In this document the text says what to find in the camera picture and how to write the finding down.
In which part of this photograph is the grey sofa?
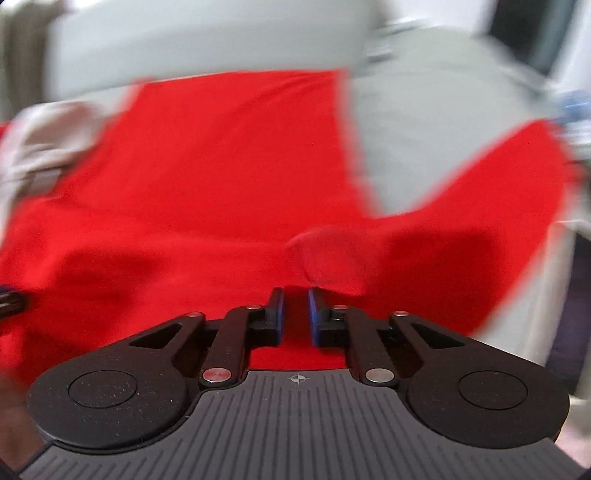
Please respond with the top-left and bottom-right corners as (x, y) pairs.
(0, 0), (591, 407)

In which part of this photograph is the dark television screen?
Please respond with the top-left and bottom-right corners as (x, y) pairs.
(484, 0), (580, 81)

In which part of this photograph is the blue mesh ball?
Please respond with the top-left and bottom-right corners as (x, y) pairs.
(560, 90), (591, 126)

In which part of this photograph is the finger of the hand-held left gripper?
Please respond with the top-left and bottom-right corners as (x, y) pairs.
(0, 286), (27, 322)

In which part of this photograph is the red garment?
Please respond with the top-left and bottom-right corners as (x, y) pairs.
(0, 68), (578, 386)

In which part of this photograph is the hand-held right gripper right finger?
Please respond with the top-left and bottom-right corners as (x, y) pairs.
(308, 286), (465, 388)

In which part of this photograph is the beige garment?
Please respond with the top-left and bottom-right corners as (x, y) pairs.
(0, 99), (136, 206)

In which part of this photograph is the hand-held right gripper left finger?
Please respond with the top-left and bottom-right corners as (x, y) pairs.
(129, 287), (286, 389)

